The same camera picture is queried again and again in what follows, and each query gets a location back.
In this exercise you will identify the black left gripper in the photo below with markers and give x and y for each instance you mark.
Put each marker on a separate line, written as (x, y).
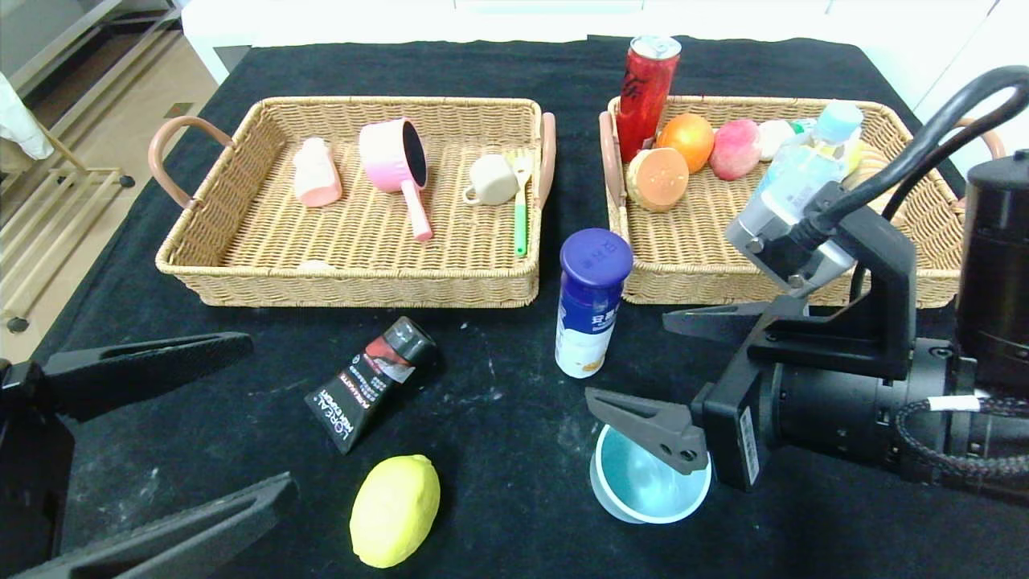
(18, 418)

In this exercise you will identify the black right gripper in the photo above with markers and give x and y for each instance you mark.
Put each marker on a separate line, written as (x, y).
(741, 438)

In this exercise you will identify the white bottle with blue cap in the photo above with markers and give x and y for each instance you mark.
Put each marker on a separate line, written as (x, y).
(591, 305)

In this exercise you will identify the teal plastic cup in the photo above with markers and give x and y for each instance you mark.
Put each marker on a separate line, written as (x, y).
(643, 494)

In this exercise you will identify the brown round bread bun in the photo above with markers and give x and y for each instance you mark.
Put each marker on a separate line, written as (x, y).
(657, 178)

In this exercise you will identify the clear water bottle teal label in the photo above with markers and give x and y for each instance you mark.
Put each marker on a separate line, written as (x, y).
(804, 169)

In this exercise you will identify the wicker basket holding food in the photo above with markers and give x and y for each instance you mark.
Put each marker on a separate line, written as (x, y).
(691, 249)

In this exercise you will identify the small white toy food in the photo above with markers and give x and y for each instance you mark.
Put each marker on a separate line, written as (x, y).
(776, 138)

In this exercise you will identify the wicker basket holding kitchen toys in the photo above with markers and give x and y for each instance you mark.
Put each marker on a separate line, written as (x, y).
(362, 249)

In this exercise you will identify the black face wash tube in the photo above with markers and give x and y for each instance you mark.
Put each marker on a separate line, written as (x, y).
(370, 386)

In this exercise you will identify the yellow lemon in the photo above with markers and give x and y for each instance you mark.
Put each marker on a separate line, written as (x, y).
(394, 511)

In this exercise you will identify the small pale round object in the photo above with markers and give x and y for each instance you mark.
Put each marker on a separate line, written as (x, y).
(313, 266)

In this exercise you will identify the pink peach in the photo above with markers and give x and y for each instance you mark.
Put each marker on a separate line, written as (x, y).
(735, 149)

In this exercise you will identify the orange fruit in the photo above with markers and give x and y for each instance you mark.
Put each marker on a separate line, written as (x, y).
(693, 135)

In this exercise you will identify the wooden rack with casters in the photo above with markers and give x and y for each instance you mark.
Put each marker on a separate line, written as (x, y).
(48, 217)

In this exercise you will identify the small cream mug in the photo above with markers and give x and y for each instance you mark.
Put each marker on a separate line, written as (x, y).
(492, 181)

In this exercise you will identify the striped cream croissant bread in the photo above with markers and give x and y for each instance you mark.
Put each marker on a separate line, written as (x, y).
(867, 158)

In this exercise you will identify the red soda can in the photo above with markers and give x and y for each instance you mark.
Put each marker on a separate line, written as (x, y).
(647, 96)

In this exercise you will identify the small pink bottle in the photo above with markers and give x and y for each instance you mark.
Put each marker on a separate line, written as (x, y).
(316, 177)

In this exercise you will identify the dark floor socket plate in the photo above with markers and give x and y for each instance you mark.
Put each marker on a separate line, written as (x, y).
(178, 109)

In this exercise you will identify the pink toy saucepan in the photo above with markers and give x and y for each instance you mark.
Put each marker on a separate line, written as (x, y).
(386, 157)

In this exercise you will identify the white hanging cloth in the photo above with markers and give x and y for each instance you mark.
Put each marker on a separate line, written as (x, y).
(16, 121)

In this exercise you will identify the grey shelf unit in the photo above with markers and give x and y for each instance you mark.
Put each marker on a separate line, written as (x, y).
(64, 40)

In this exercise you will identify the white desk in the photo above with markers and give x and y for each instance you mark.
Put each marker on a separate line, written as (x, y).
(321, 20)

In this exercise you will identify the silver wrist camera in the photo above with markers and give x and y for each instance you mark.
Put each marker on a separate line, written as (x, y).
(788, 245)

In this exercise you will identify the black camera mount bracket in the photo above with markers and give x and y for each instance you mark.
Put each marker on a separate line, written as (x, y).
(876, 322)

